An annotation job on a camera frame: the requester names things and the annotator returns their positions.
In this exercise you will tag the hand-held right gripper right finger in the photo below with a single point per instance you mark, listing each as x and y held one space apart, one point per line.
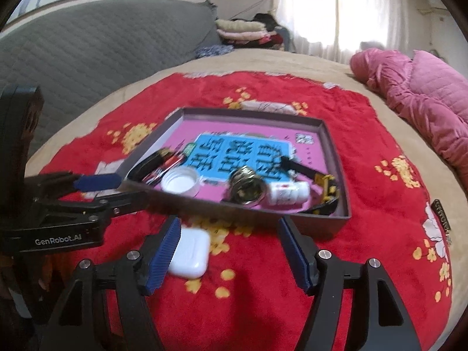
294 256

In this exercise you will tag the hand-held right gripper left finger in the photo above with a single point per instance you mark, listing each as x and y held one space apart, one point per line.
164 259

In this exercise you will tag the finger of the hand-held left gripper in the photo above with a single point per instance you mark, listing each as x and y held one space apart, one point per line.
120 203
98 182

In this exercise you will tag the white earbuds case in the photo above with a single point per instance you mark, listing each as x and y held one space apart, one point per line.
192 256

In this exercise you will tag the shallow cardboard box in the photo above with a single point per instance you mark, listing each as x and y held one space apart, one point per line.
256 215

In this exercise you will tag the white jar lid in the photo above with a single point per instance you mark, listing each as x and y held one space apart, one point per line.
181 182

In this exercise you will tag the white pill bottle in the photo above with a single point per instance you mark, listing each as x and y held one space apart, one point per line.
289 192

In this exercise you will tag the red and black lighter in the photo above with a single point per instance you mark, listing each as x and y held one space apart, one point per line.
172 162

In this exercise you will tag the red floral blanket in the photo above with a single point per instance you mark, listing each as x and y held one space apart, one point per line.
256 299

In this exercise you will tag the pink and blue book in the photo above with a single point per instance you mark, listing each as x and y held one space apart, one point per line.
226 153

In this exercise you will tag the grey quilted headboard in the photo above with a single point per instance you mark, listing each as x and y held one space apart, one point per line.
109 51

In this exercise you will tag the brown hair clip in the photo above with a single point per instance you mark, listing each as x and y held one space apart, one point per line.
442 219

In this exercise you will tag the blue patterned cloth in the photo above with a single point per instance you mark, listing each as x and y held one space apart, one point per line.
214 51

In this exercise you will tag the pink quilt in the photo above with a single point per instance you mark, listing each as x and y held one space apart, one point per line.
420 91

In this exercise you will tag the stack of folded clothes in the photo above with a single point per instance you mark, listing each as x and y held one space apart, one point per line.
241 31

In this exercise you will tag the white curtain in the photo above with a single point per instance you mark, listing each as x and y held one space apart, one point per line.
310 7

